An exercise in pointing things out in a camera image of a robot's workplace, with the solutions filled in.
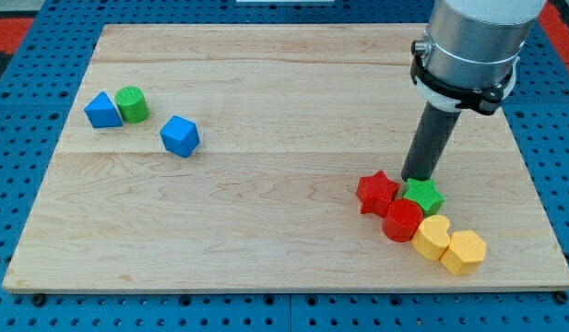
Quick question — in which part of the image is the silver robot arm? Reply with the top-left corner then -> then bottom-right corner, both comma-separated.
423,0 -> 546,89

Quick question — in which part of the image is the blue cube block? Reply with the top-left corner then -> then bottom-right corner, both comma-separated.
160,115 -> 200,158

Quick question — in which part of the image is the wooden board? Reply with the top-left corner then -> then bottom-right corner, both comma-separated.
3,24 -> 569,294

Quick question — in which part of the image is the red star block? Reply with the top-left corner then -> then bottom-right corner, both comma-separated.
356,170 -> 400,218

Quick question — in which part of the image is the red cylinder block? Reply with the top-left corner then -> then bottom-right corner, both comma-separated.
382,198 -> 423,243

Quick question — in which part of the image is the green star block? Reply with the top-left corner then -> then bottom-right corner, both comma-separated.
403,178 -> 445,217

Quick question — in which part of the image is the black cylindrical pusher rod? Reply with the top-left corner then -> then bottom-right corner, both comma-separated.
401,103 -> 461,181

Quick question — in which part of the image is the green cylinder block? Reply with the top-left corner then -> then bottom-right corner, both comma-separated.
114,86 -> 149,124

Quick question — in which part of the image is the yellow heart block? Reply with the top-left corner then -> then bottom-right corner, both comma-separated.
411,215 -> 450,261

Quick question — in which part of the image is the blue triangle block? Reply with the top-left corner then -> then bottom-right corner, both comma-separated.
84,91 -> 123,128

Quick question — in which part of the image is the yellow hexagon block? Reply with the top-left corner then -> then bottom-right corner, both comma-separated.
440,231 -> 487,276

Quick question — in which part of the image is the black clamp ring with cable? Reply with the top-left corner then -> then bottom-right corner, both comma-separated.
409,38 -> 519,116

